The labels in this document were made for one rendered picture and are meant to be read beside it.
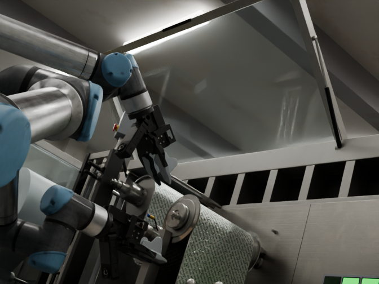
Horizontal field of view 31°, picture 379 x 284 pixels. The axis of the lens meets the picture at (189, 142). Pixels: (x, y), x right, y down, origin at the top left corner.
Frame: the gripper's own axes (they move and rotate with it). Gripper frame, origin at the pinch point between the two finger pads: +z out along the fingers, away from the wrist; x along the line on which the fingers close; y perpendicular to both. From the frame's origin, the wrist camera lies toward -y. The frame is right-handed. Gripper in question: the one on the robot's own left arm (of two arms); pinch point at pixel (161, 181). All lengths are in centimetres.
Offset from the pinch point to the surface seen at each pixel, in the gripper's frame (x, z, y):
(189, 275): -4.3, 25.2, -6.1
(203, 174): 42, 16, 51
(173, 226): 1.0, 13.0, -0.8
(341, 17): 175, 1, 363
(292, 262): -11.9, 37.6, 24.6
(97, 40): 434, -56, 316
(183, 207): -0.3, 9.5, 3.4
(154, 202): 19.4, 9.4, 9.4
